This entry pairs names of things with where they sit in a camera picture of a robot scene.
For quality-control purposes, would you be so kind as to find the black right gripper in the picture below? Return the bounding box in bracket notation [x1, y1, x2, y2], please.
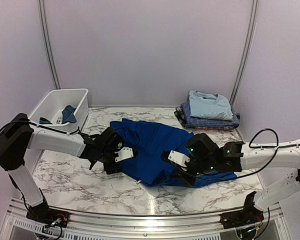
[171, 153, 217, 187]

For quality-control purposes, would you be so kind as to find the dark blue garment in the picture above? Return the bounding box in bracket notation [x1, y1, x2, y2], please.
[110, 118, 237, 188]

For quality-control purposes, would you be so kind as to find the light blue garment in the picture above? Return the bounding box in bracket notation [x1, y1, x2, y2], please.
[188, 90, 233, 121]

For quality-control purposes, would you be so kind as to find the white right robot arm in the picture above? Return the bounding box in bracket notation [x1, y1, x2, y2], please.
[167, 128, 300, 224]

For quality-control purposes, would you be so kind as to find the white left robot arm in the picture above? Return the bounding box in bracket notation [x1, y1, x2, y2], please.
[0, 113, 135, 223]

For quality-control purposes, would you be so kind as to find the white plastic laundry bin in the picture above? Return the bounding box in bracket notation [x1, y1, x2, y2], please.
[28, 88, 89, 132]

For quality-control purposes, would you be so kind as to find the grey blue garment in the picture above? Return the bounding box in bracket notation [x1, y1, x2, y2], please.
[39, 105, 77, 125]

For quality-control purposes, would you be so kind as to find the black white plaid garment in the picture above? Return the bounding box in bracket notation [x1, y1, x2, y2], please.
[174, 106, 241, 131]

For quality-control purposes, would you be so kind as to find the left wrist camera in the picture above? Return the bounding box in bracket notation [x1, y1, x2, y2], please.
[114, 147, 138, 163]

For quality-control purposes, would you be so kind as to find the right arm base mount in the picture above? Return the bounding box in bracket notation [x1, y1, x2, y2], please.
[219, 191, 264, 229]

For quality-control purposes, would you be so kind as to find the aluminium front frame rail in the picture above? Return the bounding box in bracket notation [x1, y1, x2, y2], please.
[0, 198, 291, 240]

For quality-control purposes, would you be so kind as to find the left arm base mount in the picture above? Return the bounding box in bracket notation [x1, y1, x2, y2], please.
[23, 198, 70, 228]

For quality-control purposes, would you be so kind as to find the left wall aluminium post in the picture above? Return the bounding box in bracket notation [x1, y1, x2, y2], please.
[37, 0, 61, 90]

